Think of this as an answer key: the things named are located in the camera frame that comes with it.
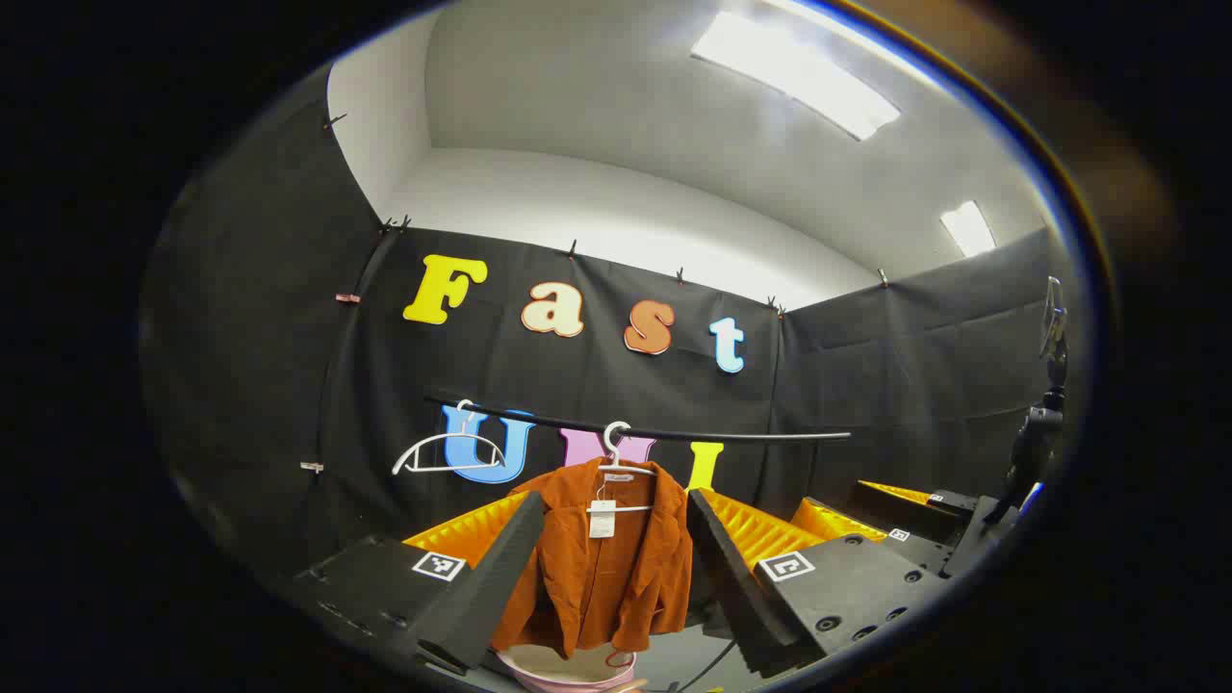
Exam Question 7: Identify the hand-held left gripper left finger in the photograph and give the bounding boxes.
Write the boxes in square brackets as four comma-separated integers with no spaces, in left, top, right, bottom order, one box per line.
[289,489,548,677]

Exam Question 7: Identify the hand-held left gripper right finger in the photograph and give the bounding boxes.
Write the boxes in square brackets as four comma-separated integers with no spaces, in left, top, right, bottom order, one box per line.
[685,487,950,680]

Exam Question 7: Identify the orange corduroy jacket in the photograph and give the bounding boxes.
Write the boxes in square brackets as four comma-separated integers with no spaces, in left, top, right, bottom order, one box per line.
[491,457,694,660]

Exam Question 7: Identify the pink white laundry hamper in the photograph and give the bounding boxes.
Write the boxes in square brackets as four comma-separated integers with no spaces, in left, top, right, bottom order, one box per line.
[496,643,641,693]

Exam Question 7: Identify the white plastic clothes hanger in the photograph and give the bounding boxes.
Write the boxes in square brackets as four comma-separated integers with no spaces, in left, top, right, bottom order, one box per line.
[585,421,661,514]

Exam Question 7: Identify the black phone holder stand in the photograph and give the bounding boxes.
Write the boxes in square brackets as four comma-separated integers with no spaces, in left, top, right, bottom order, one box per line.
[991,276,1069,526]

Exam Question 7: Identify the ceiling light panel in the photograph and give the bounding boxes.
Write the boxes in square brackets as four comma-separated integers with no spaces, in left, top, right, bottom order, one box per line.
[691,10,901,142]
[940,200,997,258]

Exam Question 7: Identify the black backdrop cloth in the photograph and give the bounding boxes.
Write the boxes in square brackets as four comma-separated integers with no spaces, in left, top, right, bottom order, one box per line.
[140,63,1069,617]

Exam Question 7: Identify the black floor cable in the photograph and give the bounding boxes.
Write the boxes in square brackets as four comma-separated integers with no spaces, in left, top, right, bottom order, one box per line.
[674,638,739,693]

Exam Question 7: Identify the black clothes rail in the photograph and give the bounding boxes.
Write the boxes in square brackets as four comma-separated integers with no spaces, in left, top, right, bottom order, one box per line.
[423,395,853,444]

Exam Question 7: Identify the thin white wire hanger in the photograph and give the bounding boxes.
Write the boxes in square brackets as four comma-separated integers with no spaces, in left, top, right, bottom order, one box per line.
[392,398,508,477]

